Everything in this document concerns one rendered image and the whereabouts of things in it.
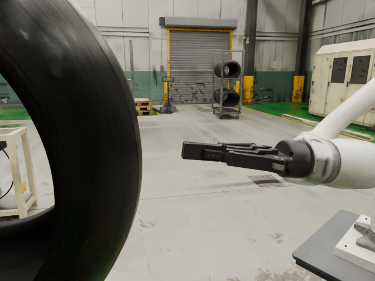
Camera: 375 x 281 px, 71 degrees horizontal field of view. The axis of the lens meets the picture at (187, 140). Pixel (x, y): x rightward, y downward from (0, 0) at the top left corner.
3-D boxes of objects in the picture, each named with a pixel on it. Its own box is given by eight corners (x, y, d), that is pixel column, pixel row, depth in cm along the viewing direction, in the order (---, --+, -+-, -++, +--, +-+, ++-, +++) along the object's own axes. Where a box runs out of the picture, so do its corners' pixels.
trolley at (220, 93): (241, 119, 762) (245, 49, 715) (219, 120, 756) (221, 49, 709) (230, 112, 891) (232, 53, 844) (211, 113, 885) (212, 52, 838)
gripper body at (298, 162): (290, 136, 56) (250, 132, 54) (317, 146, 48) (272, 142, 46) (283, 169, 58) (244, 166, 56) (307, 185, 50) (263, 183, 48)
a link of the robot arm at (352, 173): (344, 190, 49) (298, 185, 61) (409, 194, 52) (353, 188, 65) (344, 132, 50) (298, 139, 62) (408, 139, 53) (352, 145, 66)
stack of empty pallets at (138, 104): (153, 115, 852) (153, 101, 842) (124, 115, 834) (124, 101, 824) (150, 109, 973) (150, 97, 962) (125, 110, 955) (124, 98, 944)
